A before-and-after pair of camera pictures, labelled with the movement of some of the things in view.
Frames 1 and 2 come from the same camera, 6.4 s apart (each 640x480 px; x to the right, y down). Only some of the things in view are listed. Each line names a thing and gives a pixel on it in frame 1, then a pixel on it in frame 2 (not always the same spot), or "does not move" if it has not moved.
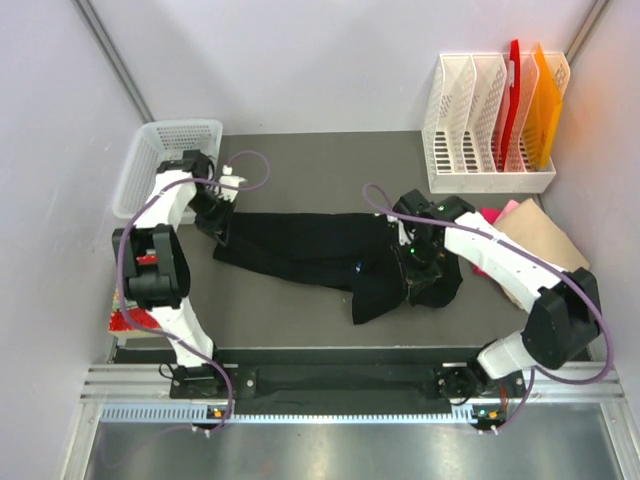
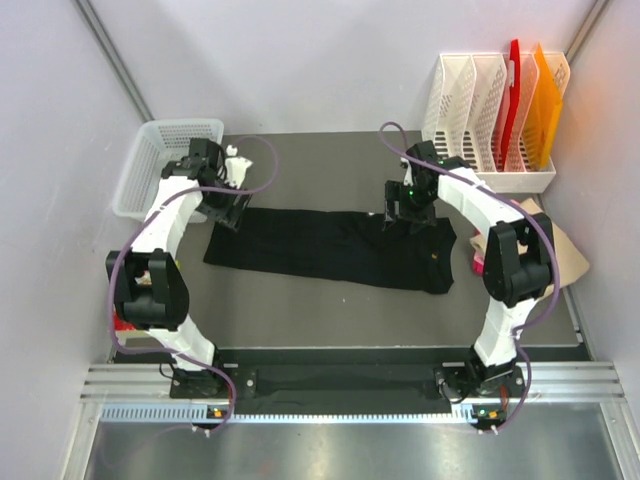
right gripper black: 414,274 → 395,192
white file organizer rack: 464,125 does not move
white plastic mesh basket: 157,141 does not move
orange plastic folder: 544,117 does not move
